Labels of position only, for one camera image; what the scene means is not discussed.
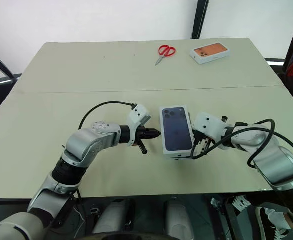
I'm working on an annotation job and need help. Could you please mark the red handled scissors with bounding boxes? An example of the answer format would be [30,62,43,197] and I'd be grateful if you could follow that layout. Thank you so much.
[154,44,177,67]

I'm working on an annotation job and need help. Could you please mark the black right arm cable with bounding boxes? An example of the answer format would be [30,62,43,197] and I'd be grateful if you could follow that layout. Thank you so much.
[190,118,279,169]

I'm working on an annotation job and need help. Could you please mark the black and white sneaker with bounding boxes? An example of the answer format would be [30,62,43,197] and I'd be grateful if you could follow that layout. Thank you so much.
[254,206,292,240]

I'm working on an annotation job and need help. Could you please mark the orange phone print box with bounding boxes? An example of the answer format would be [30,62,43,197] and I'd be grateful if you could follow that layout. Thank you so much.
[189,42,232,66]

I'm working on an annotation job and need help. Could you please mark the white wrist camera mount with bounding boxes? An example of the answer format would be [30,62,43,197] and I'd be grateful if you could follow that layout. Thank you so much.
[191,112,229,142]
[125,103,152,148]

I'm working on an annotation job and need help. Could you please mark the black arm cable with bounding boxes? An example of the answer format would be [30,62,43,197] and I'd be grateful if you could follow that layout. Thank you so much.
[190,118,279,169]
[77,100,138,131]

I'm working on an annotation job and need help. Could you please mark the black vertical post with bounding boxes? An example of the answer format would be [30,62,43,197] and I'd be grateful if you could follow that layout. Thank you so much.
[191,0,210,40]

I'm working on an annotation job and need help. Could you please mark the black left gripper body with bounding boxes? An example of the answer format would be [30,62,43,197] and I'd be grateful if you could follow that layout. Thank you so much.
[132,125,150,148]

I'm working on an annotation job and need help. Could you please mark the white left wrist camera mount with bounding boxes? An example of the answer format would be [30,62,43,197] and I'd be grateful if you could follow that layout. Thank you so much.
[125,103,152,148]

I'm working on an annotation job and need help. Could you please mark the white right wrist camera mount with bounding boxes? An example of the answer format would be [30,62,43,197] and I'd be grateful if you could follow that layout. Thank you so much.
[191,112,229,142]

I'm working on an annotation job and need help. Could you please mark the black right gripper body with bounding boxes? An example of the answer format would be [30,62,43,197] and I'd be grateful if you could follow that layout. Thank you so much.
[190,133,217,158]

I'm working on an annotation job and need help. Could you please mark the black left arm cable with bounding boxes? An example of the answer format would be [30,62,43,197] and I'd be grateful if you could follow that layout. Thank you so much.
[77,100,138,131]

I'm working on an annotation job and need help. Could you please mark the white rounded robot leg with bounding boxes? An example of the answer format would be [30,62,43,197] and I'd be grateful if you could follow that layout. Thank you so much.
[164,196,195,240]
[93,199,129,235]

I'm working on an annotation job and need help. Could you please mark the white phone box lid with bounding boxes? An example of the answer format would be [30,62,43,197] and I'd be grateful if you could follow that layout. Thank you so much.
[159,106,196,156]

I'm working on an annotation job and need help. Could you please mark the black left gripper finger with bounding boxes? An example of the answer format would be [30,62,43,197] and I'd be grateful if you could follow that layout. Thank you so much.
[138,139,149,155]
[146,127,162,140]

